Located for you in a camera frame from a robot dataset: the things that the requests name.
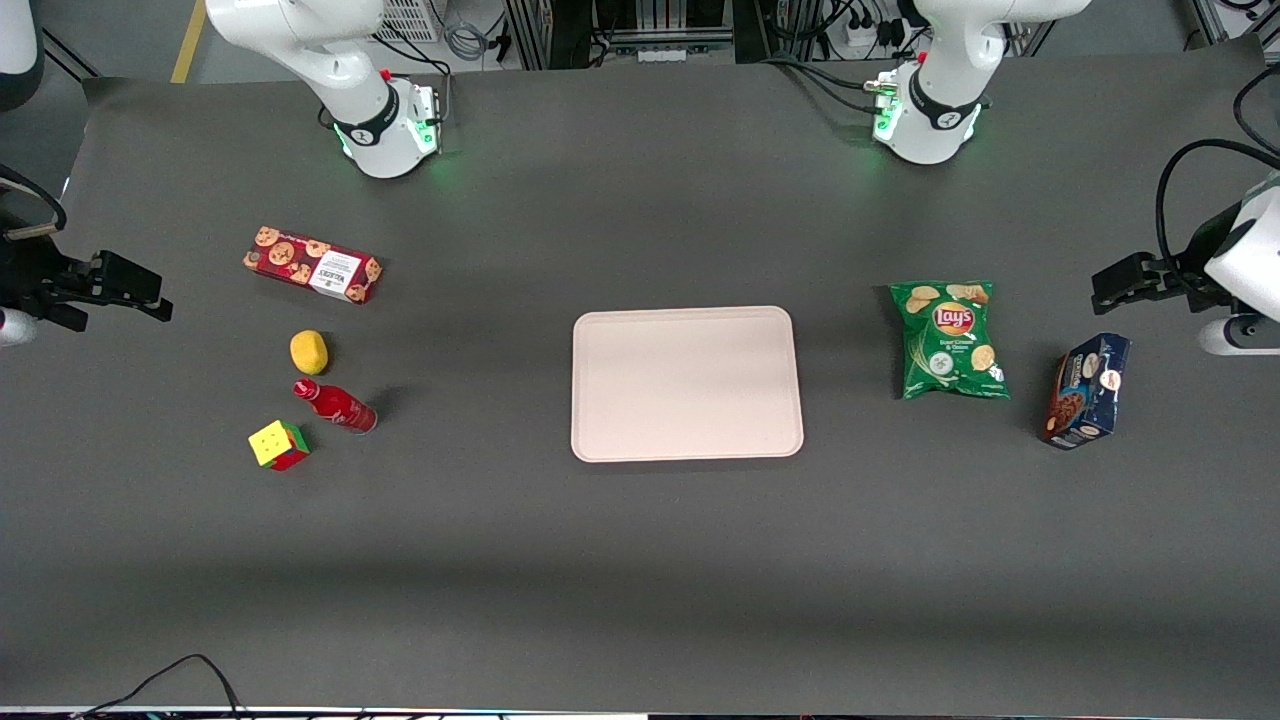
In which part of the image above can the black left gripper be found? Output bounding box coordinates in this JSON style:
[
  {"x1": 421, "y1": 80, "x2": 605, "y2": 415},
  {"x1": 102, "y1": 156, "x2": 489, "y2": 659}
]
[{"x1": 1091, "y1": 212, "x2": 1243, "y2": 315}]

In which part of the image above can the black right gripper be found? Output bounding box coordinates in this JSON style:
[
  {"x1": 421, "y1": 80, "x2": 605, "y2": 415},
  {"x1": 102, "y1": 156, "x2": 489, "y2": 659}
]
[{"x1": 0, "y1": 236, "x2": 174, "y2": 333}]

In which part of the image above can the red coke bottle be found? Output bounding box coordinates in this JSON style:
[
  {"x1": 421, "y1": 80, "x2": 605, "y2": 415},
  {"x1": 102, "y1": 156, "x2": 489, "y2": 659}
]
[{"x1": 293, "y1": 378, "x2": 379, "y2": 436}]

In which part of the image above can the beige plastic tray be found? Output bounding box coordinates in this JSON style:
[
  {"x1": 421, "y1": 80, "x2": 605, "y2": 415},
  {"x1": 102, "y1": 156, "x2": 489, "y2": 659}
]
[{"x1": 571, "y1": 306, "x2": 805, "y2": 463}]

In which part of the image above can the blue chocolate cookie box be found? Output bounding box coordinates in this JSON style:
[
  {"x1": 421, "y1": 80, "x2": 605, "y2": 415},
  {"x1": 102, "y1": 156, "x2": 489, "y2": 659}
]
[{"x1": 1039, "y1": 333, "x2": 1132, "y2": 450}]

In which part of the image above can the red cookie box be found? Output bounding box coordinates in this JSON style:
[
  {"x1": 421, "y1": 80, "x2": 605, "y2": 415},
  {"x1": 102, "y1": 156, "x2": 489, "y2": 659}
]
[{"x1": 243, "y1": 226, "x2": 385, "y2": 305}]

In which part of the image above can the yellow lemon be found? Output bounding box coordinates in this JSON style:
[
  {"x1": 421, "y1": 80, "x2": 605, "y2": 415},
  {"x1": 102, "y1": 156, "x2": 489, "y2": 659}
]
[{"x1": 290, "y1": 330, "x2": 332, "y2": 376}]

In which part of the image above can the green chips bag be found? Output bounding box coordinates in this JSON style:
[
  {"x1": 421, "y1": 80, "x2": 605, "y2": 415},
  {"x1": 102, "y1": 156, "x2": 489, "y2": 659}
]
[{"x1": 889, "y1": 281, "x2": 1011, "y2": 401}]

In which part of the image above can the colourful puzzle cube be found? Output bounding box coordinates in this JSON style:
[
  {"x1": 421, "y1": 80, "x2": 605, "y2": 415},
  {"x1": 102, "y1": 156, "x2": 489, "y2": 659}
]
[{"x1": 248, "y1": 420, "x2": 311, "y2": 472}]

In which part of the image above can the white power strip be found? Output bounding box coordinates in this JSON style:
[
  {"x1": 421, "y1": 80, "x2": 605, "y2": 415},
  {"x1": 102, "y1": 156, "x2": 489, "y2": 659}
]
[{"x1": 844, "y1": 14, "x2": 907, "y2": 54}]

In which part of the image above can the white vented box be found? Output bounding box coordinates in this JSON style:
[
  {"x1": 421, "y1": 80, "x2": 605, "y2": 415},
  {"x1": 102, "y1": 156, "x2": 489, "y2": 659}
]
[{"x1": 374, "y1": 0, "x2": 444, "y2": 45}]

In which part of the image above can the aluminium equipment rack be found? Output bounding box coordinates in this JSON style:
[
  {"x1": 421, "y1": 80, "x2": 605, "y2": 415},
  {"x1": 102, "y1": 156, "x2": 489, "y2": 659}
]
[{"x1": 504, "y1": 0, "x2": 747, "y2": 71}]

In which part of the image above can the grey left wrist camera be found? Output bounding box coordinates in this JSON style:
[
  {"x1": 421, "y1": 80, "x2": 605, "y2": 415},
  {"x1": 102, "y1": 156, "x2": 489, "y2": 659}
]
[{"x1": 1198, "y1": 314, "x2": 1280, "y2": 357}]

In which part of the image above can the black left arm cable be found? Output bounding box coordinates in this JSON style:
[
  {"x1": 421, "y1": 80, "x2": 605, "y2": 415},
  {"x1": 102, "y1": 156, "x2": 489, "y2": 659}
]
[{"x1": 1156, "y1": 139, "x2": 1280, "y2": 276}]

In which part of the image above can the black looped cable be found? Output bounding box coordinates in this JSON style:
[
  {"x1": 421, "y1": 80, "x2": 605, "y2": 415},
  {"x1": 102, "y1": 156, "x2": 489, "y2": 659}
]
[{"x1": 1234, "y1": 64, "x2": 1280, "y2": 157}]

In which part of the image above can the aluminium frame post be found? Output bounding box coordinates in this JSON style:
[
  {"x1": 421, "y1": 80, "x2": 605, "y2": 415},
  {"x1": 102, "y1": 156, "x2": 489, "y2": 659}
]
[{"x1": 1188, "y1": 0, "x2": 1280, "y2": 47}]

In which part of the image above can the black cable at table edge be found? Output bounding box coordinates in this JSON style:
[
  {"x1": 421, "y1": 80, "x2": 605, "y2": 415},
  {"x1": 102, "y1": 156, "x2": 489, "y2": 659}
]
[{"x1": 70, "y1": 654, "x2": 247, "y2": 720}]

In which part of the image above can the black left base cable bundle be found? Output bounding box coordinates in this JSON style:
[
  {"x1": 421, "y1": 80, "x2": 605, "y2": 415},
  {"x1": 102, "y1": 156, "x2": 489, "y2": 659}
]
[{"x1": 764, "y1": 54, "x2": 901, "y2": 117}]

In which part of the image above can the black right base cable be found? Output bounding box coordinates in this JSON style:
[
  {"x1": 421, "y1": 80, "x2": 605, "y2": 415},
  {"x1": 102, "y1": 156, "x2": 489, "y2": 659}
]
[{"x1": 372, "y1": 24, "x2": 453, "y2": 79}]

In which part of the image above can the grey coiled cable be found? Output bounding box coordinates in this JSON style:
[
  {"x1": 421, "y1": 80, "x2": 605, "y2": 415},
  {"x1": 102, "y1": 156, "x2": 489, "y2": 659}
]
[{"x1": 442, "y1": 17, "x2": 494, "y2": 64}]

